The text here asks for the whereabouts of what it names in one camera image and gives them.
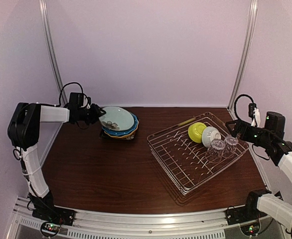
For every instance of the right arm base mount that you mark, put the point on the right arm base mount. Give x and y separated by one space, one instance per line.
240 215

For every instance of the white grid pattern bowl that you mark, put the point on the white grid pattern bowl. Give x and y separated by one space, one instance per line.
209 134

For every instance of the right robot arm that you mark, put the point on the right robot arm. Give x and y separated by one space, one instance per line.
270 138

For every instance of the pale green flower plate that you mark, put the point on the pale green flower plate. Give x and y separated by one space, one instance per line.
111 114

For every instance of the lime green bowl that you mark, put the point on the lime green bowl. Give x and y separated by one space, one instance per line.
195 131

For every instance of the aluminium frame post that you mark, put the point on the aluminium frame post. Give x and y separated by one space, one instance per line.
252 18
50 47

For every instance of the left aluminium frame post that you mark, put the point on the left aluminium frame post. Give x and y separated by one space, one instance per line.
50 47

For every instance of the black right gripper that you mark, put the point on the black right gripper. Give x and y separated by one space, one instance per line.
238 128

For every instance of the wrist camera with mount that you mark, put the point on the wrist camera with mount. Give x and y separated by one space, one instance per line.
254 114
78 101

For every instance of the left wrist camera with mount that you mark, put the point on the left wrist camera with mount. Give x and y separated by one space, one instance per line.
78 101

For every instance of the black square floral plate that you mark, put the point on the black square floral plate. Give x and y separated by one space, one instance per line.
103 137

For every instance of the right aluminium frame post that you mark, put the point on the right aluminium frame post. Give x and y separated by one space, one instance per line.
252 18

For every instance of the clear glass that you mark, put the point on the clear glass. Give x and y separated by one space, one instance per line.
231 144
215 151

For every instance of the blue polka dot plate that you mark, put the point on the blue polka dot plate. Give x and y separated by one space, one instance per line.
134 124

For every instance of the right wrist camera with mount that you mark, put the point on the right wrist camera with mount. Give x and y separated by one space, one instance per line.
254 114

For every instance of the chrome wire dish rack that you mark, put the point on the chrome wire dish rack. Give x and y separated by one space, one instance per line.
183 160

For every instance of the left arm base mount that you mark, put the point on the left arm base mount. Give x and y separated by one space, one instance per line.
45 209

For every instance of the yellow polka dot plate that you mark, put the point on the yellow polka dot plate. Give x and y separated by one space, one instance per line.
127 134

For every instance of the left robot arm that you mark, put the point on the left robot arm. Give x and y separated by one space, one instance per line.
24 129

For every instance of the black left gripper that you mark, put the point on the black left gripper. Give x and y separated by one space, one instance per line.
95 113

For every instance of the front aluminium rail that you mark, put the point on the front aluminium rail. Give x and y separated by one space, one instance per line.
97 225

